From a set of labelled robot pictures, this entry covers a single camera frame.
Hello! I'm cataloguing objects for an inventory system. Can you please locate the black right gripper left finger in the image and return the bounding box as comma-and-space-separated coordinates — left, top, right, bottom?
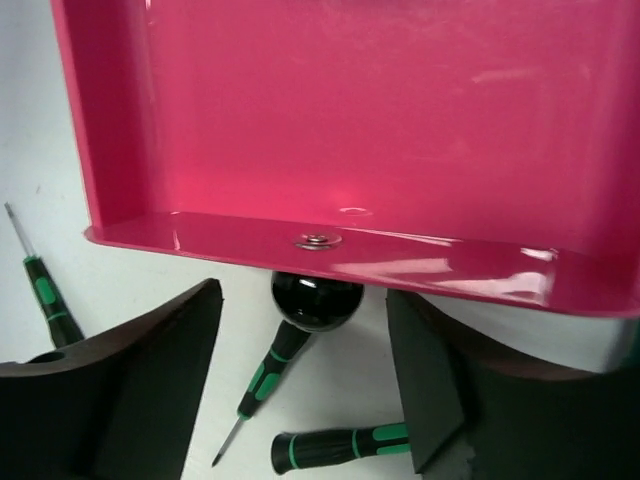
1, 279, 223, 479

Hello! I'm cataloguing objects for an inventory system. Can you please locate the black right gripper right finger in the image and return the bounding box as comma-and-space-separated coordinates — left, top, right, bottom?
386, 290, 639, 479

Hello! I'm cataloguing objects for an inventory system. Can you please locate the small black green screwdriver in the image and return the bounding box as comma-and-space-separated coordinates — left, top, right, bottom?
211, 321, 311, 467
4, 202, 85, 348
270, 422, 410, 475

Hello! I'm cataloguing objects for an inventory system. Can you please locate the pink drawer black knob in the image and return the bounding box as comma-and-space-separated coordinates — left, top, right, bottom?
51, 1, 639, 318

